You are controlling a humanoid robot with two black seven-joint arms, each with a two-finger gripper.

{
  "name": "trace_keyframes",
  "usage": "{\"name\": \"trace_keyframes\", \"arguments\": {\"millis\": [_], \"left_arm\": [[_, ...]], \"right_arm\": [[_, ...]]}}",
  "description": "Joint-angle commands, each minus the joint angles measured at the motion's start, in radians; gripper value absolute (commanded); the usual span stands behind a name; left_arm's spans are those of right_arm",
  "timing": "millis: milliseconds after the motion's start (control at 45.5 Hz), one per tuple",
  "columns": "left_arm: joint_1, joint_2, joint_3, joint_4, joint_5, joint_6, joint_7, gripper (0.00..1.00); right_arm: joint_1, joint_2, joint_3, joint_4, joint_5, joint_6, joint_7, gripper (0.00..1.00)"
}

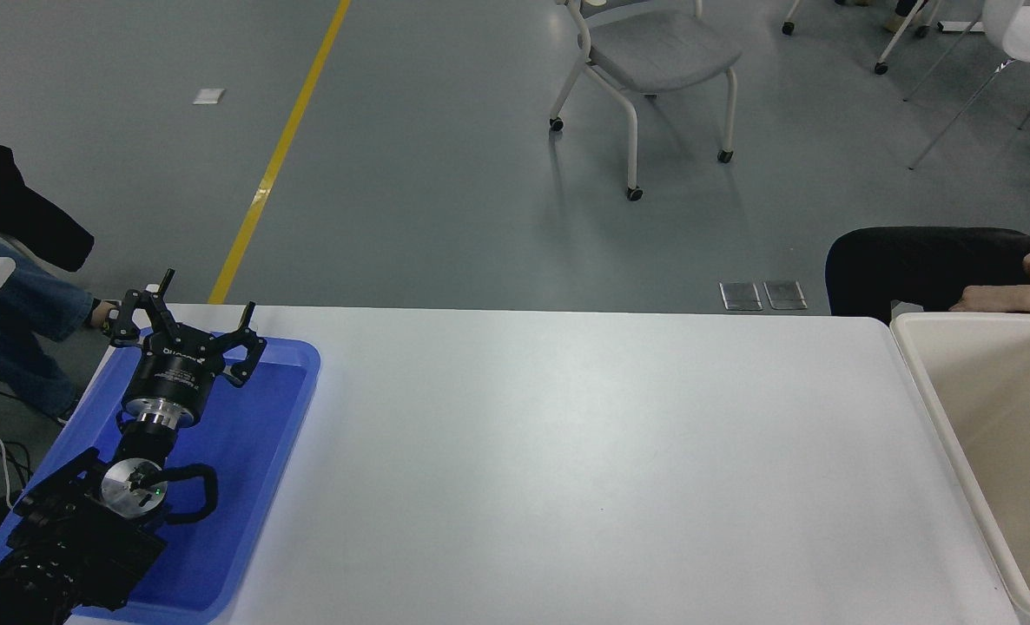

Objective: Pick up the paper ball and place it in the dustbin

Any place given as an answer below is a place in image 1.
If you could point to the grey seat white frame chair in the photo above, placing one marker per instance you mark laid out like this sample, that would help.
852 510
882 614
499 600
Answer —
663 48

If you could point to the tan shoe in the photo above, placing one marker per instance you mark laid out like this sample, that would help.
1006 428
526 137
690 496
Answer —
900 13

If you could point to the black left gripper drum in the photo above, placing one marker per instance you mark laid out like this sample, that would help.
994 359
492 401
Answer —
174 373

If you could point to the white thin-legged chair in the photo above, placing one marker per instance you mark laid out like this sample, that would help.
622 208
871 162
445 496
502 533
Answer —
1027 30

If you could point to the white rolling chair leg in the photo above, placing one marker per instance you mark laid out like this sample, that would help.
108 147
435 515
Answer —
894 43

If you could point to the large pale plastic bin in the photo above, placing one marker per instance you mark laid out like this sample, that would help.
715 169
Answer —
1001 417

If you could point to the person in black trousers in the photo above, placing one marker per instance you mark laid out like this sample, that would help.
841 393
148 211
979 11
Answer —
914 269

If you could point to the metal floor outlet plate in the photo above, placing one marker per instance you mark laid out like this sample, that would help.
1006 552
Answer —
785 295
740 296

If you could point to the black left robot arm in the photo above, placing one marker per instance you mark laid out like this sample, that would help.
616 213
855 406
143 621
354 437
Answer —
63 538

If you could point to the person in blue trousers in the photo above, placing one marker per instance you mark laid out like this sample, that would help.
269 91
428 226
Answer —
11 304

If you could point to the blue plastic tray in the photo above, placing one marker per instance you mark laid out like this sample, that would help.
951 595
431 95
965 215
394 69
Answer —
246 451

